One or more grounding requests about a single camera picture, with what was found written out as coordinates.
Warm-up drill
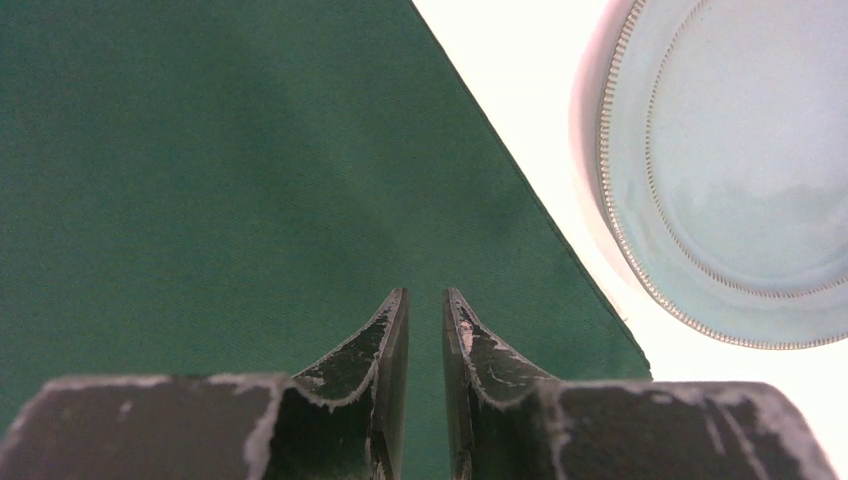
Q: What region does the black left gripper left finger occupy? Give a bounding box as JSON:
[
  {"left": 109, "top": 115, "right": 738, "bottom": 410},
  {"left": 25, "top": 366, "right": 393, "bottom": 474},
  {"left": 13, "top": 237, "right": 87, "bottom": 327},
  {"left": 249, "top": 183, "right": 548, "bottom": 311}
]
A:
[{"left": 1, "top": 289, "right": 409, "bottom": 479}]

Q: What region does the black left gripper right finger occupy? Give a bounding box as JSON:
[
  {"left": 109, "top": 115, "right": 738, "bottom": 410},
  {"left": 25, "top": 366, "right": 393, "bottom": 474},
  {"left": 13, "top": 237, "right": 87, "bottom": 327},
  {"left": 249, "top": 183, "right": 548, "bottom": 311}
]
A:
[{"left": 443, "top": 288, "right": 835, "bottom": 479}]

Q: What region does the dark green cloth placemat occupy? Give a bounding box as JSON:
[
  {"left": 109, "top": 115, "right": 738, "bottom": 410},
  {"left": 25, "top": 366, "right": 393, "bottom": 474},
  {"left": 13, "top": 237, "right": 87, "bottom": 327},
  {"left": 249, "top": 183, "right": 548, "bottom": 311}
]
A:
[{"left": 1, "top": 1, "right": 649, "bottom": 479}]

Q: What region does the teal ceramic dinner plate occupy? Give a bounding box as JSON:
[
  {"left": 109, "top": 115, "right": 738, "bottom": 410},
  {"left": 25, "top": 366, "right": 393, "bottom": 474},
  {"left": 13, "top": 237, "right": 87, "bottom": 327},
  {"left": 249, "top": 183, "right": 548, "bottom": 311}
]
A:
[{"left": 592, "top": 1, "right": 847, "bottom": 350}]

